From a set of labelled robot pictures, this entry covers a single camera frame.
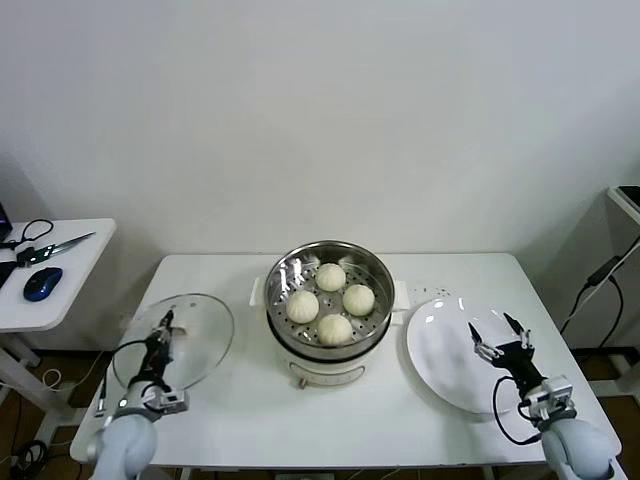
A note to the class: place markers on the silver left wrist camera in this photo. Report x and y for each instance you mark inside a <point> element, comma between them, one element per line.
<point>170,401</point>

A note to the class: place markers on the stainless steel steamer basket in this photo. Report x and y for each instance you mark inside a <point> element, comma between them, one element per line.
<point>280,280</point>

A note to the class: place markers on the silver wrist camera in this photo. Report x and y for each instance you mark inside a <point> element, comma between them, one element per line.
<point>552,392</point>
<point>170,401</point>

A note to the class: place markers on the glass pot lid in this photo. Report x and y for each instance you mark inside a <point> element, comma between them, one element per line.
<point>210,330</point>

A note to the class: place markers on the white steamed baozi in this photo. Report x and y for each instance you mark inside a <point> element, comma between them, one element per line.
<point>302,306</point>
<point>330,276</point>
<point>358,299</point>
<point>335,329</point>

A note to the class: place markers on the black flat device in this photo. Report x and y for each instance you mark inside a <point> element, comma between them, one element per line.
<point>631,191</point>

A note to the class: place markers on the blue computer mouse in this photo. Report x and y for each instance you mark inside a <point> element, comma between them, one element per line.
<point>44,282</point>

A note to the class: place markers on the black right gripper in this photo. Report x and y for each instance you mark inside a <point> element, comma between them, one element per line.
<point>520,365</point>

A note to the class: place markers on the white electric cooker pot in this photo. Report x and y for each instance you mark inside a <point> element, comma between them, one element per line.
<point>325,367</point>

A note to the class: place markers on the white side table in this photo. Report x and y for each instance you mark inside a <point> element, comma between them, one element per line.
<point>75,280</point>

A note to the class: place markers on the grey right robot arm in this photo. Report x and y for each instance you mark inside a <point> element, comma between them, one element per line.
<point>575,445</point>

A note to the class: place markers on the black flat pad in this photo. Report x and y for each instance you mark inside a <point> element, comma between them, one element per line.
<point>4,272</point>

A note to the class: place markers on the dark laptop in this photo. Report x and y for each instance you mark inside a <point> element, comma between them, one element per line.
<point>4,217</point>

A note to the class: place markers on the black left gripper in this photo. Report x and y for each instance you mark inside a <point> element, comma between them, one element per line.
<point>152,357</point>

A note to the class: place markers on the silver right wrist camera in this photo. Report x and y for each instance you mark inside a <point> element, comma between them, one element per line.
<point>552,392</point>

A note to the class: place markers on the white round plate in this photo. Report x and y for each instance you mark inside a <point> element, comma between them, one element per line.
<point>440,350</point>

